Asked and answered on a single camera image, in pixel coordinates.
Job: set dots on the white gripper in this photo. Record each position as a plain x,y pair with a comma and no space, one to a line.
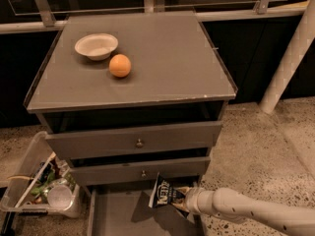
194,199

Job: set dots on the blue chip bag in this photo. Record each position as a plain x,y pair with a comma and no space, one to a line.
164,194

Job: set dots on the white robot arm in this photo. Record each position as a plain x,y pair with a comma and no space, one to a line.
230,205

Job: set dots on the middle drawer knob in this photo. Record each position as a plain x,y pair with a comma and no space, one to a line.
144,174

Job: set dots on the drawer knob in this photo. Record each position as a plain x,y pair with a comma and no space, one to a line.
139,143
144,174

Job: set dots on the top drawer knob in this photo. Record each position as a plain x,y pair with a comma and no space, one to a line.
139,143

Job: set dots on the grey bottom drawer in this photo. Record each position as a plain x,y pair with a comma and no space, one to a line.
123,210

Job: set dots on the grey drawer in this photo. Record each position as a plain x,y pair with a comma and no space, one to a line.
92,144
131,172
123,210

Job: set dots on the grey middle drawer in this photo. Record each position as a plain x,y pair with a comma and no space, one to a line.
131,172

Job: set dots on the grey top drawer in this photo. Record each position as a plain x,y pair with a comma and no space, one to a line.
92,144

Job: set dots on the grey drawer cabinet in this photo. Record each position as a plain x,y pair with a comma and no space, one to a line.
176,77

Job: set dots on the white plastic cup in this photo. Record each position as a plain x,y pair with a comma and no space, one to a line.
59,197

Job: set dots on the orange fruit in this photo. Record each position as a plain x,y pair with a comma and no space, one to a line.
120,66

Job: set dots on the white paper bowl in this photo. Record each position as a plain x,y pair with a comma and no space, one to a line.
97,46

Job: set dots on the white slanted pole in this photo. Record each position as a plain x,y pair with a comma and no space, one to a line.
294,54

